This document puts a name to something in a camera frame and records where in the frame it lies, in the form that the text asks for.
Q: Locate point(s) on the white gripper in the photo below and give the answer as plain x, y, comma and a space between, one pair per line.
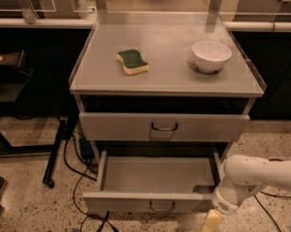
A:
224, 202

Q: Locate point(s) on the grey drawer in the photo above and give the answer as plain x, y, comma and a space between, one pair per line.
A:
162, 127
155, 184

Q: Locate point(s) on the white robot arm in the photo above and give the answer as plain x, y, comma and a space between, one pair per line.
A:
243, 177

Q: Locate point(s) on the grey drawer cabinet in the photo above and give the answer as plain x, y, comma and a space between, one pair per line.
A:
173, 84

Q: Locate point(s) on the white bowl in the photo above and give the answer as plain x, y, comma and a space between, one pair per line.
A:
210, 56

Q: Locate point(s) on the green yellow sponge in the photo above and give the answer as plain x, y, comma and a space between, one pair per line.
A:
132, 62

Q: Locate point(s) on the black side table frame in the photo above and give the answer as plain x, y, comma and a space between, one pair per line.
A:
13, 80

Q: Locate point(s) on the white horizontal rail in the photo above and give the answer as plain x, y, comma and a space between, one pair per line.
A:
284, 27

